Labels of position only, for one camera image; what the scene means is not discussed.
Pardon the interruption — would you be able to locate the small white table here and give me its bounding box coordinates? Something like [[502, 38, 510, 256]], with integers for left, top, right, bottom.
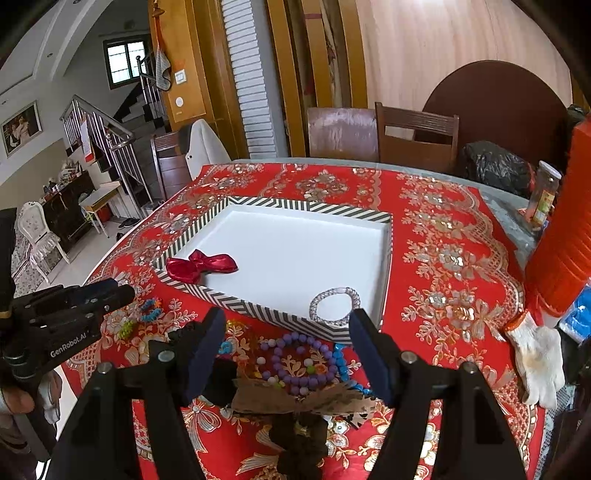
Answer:
[[79, 181, 121, 238]]

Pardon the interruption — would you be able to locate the orange ribbed plastic container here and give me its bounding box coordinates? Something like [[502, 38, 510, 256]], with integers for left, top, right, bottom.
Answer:
[[525, 120, 591, 317]]

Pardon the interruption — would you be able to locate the white cotton glove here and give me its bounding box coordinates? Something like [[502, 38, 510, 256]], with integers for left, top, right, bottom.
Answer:
[[504, 311, 565, 409]]

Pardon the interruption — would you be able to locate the dark round table top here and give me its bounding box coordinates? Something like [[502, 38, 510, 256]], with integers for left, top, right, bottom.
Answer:
[[423, 60, 571, 172]]

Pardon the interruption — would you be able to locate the blue bead bracelet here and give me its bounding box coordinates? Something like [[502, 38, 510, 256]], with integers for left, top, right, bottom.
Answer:
[[331, 343, 373, 397]]

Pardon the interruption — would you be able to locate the framed wall picture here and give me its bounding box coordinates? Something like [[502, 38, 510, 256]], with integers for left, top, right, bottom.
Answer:
[[1, 102, 43, 157]]

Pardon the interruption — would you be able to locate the dark wooden chair left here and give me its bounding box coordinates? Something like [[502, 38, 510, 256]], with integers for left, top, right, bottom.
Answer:
[[150, 132, 191, 201]]

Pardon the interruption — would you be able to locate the striped white tray box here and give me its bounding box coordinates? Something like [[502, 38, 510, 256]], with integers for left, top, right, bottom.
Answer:
[[152, 196, 394, 344]]

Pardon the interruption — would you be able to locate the dark wooden sideboard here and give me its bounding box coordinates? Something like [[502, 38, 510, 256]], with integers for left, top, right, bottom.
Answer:
[[43, 172, 94, 253]]

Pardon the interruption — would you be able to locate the black plastic bag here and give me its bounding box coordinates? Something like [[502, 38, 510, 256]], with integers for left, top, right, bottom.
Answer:
[[461, 141, 535, 198]]

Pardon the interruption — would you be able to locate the white ornate chair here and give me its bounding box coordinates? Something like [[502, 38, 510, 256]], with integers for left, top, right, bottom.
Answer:
[[17, 202, 70, 283]]

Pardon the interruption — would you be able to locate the clear crystal bead bracelet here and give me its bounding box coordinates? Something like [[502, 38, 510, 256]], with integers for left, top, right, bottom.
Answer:
[[308, 286, 363, 328]]

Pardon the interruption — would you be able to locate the clear plastic jar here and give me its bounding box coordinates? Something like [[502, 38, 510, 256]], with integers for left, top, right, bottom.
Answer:
[[526, 161, 562, 227]]

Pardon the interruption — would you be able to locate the leopard print ribbon bow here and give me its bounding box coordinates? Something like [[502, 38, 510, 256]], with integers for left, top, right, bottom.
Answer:
[[231, 379, 378, 428]]

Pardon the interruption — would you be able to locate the red satin bow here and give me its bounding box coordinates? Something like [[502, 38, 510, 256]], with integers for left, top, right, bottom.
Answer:
[[165, 250, 238, 284]]

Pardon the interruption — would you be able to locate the blue plastic package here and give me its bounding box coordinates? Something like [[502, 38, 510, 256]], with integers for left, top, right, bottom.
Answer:
[[558, 284, 591, 344]]

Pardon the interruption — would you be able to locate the white cloth on chair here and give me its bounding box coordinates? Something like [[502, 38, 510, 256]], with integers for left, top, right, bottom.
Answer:
[[178, 119, 231, 180]]

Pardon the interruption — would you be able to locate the purple bead bracelet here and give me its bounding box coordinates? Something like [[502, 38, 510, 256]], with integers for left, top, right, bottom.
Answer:
[[255, 332, 341, 397]]

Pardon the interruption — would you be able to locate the brown wooden slat chair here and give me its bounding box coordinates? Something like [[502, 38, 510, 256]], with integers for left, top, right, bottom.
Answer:
[[375, 102, 460, 174]]

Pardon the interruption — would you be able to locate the metal stair railing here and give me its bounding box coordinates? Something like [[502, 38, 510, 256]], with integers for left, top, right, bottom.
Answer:
[[60, 95, 152, 216]]

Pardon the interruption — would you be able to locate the black scrunchie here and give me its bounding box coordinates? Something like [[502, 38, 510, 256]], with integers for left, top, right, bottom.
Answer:
[[269, 412, 329, 480]]

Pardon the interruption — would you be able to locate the window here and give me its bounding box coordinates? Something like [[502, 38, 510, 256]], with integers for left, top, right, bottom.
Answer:
[[103, 35, 150, 89]]

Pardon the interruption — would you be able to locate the left hand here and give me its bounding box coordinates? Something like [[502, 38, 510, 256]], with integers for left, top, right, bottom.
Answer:
[[1, 371, 62, 450]]

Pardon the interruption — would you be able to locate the blue green flower bracelet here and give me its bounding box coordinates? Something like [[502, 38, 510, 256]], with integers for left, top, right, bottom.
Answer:
[[115, 297, 164, 341]]

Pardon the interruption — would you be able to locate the brown glossy chair back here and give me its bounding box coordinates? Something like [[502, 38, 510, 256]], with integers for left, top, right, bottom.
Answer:
[[307, 108, 379, 163]]

